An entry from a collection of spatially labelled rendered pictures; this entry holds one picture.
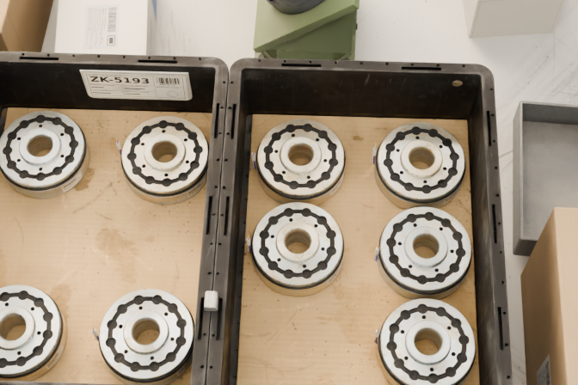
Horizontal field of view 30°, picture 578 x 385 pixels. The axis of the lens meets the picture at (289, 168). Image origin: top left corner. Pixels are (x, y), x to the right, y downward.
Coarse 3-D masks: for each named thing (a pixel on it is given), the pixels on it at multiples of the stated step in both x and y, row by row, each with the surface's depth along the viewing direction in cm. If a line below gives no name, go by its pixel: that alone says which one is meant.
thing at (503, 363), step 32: (256, 64) 121; (288, 64) 122; (320, 64) 121; (352, 64) 121; (384, 64) 121; (416, 64) 121; (448, 64) 121; (480, 64) 121; (224, 128) 118; (224, 160) 116; (224, 192) 114; (224, 224) 114; (224, 256) 111; (224, 288) 109; (224, 320) 107; (512, 384) 104
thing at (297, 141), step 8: (288, 144) 124; (296, 144) 124; (304, 144) 124; (312, 144) 124; (280, 152) 123; (288, 152) 124; (312, 152) 124; (320, 152) 123; (280, 160) 123; (288, 160) 123; (312, 160) 123; (320, 160) 123; (288, 168) 122; (296, 168) 122; (304, 168) 122; (312, 168) 122
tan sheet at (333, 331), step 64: (256, 128) 129; (384, 128) 129; (448, 128) 129; (256, 192) 125; (256, 320) 118; (320, 320) 118; (384, 320) 118; (256, 384) 114; (320, 384) 114; (384, 384) 114
